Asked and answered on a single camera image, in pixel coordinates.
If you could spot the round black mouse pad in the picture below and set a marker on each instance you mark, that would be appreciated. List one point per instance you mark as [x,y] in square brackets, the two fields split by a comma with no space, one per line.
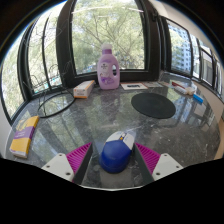
[153,105]

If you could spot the white card with dark print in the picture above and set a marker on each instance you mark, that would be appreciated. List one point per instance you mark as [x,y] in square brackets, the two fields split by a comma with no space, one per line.
[133,86]

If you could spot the blue box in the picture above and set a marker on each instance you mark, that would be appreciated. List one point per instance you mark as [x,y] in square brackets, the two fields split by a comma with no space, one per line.
[198,98]

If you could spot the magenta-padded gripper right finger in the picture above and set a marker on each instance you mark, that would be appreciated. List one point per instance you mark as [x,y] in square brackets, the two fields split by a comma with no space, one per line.
[166,165]

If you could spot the orange and white box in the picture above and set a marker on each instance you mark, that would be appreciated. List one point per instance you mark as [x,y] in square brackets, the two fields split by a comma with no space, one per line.
[83,89]

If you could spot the printed paper leaflet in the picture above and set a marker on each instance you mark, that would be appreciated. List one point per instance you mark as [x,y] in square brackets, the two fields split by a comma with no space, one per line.
[152,84]

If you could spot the blue and white computer mouse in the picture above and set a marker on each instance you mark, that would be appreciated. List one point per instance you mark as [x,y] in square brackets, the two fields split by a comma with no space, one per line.
[115,156]

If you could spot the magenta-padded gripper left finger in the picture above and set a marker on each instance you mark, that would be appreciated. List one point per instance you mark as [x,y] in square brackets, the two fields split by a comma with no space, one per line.
[58,165]

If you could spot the yellow and purple box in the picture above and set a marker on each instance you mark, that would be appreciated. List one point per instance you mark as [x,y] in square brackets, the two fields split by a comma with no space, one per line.
[23,136]

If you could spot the purple detergent bottle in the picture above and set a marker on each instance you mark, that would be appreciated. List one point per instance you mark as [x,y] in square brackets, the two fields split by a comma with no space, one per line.
[108,71]

